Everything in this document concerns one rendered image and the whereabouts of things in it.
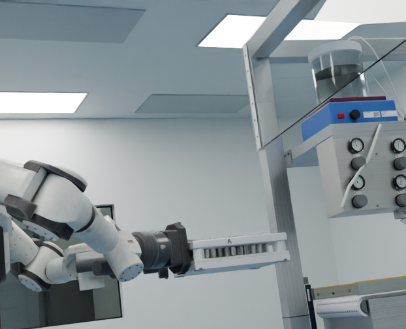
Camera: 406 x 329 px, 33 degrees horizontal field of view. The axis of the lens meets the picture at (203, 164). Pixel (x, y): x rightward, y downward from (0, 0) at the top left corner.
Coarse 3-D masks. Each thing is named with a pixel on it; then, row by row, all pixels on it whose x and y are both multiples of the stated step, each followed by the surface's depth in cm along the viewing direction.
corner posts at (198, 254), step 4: (276, 244) 171; (280, 244) 171; (284, 244) 171; (276, 248) 171; (280, 248) 171; (284, 248) 171; (196, 252) 165; (200, 252) 165; (196, 256) 165; (200, 256) 165
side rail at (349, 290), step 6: (324, 288) 197; (330, 288) 198; (336, 288) 198; (342, 288) 199; (348, 288) 199; (354, 288) 200; (312, 294) 197; (318, 294) 196; (324, 294) 197; (330, 294) 197; (336, 294) 198; (342, 294) 198; (348, 294) 199; (354, 294) 199
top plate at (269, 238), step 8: (200, 240) 166; (208, 240) 166; (216, 240) 167; (224, 240) 167; (232, 240) 168; (240, 240) 168; (248, 240) 169; (256, 240) 169; (264, 240) 170; (272, 240) 170; (280, 240) 171; (192, 248) 166; (200, 248) 165; (208, 248) 168; (216, 248) 170
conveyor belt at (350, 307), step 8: (352, 296) 199; (360, 296) 174; (368, 296) 173; (376, 296) 173; (384, 296) 174; (320, 304) 193; (328, 304) 188; (336, 304) 183; (344, 304) 178; (352, 304) 174; (320, 312) 192; (328, 312) 187; (336, 312) 183; (344, 312) 179; (352, 312) 174; (360, 312) 171
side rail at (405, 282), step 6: (360, 282) 171; (366, 282) 172; (372, 282) 172; (378, 282) 172; (384, 282) 173; (390, 282) 173; (396, 282) 174; (402, 282) 174; (360, 288) 171; (366, 288) 171; (372, 288) 172; (378, 288) 172; (384, 288) 173; (390, 288) 173; (396, 288) 173; (402, 288) 174; (360, 294) 171
